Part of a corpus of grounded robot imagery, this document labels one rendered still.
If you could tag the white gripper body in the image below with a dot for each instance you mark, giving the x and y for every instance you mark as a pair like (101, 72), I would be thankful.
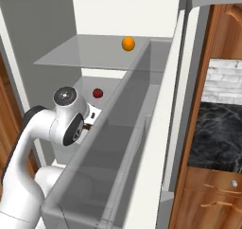
(84, 136)

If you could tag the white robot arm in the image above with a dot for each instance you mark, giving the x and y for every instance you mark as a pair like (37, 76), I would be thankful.
(22, 163)

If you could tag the brown sweet potato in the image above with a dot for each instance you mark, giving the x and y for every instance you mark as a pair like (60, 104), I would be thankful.
(87, 127)

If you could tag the grey translucent door bin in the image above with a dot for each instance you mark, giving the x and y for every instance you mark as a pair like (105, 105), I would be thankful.
(104, 150)

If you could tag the glass fridge shelf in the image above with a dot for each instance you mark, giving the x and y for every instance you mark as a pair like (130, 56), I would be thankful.
(94, 53)
(91, 87)

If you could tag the white fridge door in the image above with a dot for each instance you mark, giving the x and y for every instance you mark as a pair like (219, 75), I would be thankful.
(164, 119)

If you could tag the orange fruit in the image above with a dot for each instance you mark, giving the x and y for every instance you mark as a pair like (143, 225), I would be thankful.
(128, 44)

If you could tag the white fridge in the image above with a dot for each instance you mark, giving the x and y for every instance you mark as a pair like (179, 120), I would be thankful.
(44, 34)

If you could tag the red apple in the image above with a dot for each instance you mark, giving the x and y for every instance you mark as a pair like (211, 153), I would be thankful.
(98, 93)

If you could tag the wooden tall cupboard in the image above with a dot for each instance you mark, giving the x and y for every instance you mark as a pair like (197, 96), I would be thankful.
(8, 119)

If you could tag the wooden cupboard run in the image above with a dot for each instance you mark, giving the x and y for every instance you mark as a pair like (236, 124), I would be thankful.
(217, 195)

